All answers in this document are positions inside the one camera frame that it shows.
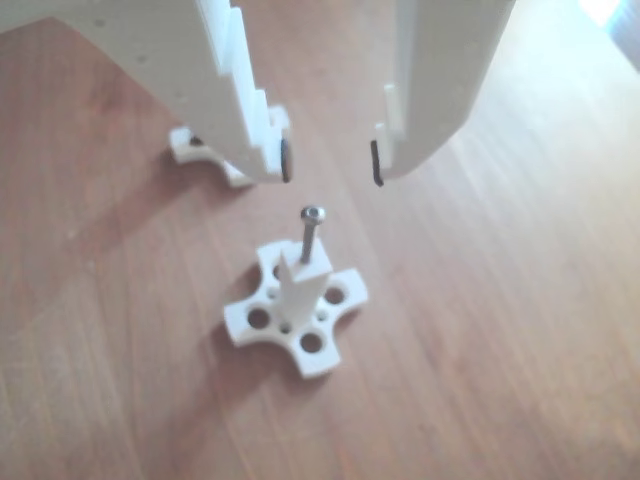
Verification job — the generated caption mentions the small metal screw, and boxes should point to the small metal screw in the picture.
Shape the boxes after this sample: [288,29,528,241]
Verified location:
[299,204,329,265]

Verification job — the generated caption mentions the white cross-base post stand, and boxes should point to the white cross-base post stand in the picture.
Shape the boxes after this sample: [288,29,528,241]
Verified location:
[168,125,257,189]
[222,238,374,383]

